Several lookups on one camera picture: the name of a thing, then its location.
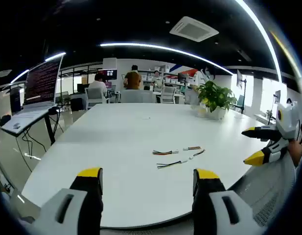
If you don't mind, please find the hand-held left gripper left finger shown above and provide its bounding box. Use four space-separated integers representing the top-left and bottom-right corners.
30 167 104 235

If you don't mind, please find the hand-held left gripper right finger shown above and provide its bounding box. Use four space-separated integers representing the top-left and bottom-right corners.
192 168 264 235

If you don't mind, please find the person's right hand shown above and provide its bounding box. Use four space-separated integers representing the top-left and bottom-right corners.
287 141 302 168

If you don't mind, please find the grey mesh office chair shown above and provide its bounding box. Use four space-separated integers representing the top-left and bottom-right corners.
226 153 297 227

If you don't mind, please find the white plant pot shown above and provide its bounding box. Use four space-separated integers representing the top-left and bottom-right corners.
207 107 228 120

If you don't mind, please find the black stand with panel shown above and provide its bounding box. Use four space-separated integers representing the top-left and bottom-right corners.
236 69 247 114

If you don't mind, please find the green potted plant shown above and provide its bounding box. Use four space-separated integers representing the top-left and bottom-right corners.
196 80 238 113

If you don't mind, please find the shelf of white storage bins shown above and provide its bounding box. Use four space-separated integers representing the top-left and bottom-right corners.
140 66 198 85

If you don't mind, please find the white ceiling air vent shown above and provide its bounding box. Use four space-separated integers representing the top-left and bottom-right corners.
169 16 220 43

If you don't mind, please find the long white ceiling light strip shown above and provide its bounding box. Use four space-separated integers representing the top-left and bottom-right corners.
100 43 234 75

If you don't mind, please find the open white laptop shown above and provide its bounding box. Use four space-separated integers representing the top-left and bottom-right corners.
0 56 63 135

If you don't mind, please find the wall screen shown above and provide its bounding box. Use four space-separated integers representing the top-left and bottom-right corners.
105 69 118 80

